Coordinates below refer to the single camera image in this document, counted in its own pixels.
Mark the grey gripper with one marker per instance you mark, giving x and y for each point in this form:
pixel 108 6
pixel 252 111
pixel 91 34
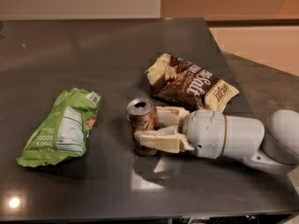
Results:
pixel 204 132

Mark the orange soda can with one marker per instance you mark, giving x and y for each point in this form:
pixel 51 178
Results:
pixel 141 114

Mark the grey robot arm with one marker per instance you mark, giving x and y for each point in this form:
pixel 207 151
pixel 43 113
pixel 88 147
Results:
pixel 270 147

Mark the brown and cream chip bag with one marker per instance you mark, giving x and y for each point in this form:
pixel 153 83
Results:
pixel 182 83

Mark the green chip bag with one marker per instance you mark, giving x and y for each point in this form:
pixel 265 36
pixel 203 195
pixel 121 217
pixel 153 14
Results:
pixel 64 132

